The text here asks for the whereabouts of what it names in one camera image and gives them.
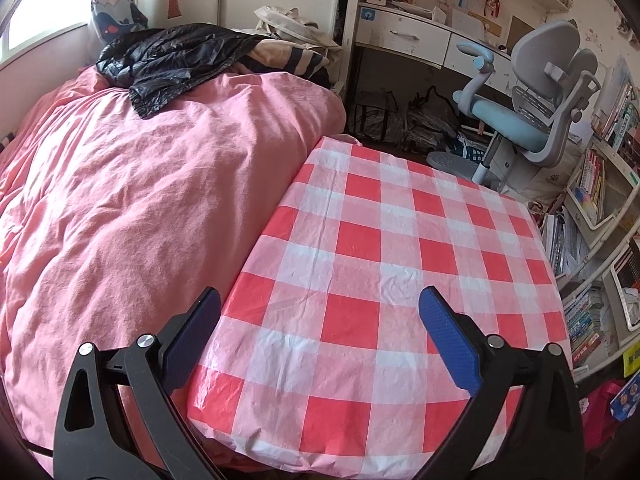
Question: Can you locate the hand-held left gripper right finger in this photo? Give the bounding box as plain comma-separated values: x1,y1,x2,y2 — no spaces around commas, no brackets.
418,285,586,480

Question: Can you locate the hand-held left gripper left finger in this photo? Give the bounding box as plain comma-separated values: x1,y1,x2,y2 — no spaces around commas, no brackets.
52,286,222,480

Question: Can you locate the red checkered tablecloth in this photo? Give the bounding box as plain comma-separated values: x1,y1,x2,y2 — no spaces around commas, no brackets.
186,136,571,476

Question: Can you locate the stack of colourful books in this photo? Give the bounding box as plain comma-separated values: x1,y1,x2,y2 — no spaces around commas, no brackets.
562,284,609,367

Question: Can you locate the pink duvet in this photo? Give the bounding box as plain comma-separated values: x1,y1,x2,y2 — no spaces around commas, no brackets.
0,66,347,476

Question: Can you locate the pile of paper booklets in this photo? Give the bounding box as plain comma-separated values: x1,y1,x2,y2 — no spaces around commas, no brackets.
542,210,584,277

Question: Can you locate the pink bag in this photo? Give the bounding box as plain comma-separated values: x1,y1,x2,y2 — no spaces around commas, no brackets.
580,380,626,452

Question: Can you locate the white bookshelf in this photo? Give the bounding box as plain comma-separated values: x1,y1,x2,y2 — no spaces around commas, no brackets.
542,60,640,381

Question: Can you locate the white fabric bag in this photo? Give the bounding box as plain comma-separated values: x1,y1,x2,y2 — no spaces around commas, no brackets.
525,155,576,206

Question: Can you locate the row of thin colourful books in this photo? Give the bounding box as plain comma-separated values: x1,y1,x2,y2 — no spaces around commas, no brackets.
575,150,609,222

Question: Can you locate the clear plastic storage bag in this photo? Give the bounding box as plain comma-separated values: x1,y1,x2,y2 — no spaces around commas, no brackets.
352,90,402,142
402,87,459,154

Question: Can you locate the black puffer jacket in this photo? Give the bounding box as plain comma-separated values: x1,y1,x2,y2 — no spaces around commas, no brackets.
96,23,266,120

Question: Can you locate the row of upright books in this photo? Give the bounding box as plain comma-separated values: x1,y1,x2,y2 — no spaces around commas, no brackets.
595,59,640,152

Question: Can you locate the grey and blue office chair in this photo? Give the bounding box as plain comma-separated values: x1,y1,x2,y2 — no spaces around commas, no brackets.
427,20,601,186

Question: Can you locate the white desk with drawers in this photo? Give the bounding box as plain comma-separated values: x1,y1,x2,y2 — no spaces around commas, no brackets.
345,0,516,96

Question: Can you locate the pink curtain with whale print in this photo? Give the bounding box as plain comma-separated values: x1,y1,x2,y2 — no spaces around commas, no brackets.
90,0,149,45

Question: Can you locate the cream tote bag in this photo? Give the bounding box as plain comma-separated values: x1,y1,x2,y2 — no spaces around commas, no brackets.
254,5,343,49

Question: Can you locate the window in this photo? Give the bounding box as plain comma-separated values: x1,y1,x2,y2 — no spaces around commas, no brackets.
0,0,96,68

